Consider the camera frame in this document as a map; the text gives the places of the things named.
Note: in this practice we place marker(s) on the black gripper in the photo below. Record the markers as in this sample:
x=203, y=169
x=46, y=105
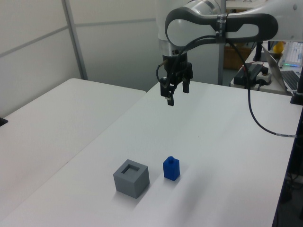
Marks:
x=181, y=67

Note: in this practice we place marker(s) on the blue block with knob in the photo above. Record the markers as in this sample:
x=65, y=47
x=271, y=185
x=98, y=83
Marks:
x=171, y=169

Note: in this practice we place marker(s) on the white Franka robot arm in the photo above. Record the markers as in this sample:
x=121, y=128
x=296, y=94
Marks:
x=182, y=26

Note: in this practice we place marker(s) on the grey hollow cuboid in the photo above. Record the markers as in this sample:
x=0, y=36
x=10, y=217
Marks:
x=132, y=179

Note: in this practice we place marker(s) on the brown cardboard box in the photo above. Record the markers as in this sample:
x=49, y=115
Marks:
x=233, y=56

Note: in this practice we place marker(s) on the black power adapter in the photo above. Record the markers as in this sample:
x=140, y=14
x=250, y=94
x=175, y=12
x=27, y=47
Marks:
x=248, y=72

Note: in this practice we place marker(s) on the white power strip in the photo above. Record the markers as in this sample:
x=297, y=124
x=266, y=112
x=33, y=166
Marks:
x=265, y=76

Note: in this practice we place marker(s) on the yellow round object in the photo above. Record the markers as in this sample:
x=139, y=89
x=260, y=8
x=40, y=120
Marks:
x=278, y=47

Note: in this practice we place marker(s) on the silver laptop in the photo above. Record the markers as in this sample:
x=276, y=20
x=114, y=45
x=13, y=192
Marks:
x=287, y=71

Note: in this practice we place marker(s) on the black monitor pole base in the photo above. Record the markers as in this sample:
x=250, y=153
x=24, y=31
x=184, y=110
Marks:
x=298, y=92

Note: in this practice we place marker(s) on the black table clamp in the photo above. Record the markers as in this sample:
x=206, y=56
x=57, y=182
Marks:
x=2, y=121

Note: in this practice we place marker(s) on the grey partition post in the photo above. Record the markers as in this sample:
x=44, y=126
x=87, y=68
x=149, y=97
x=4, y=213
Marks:
x=75, y=40

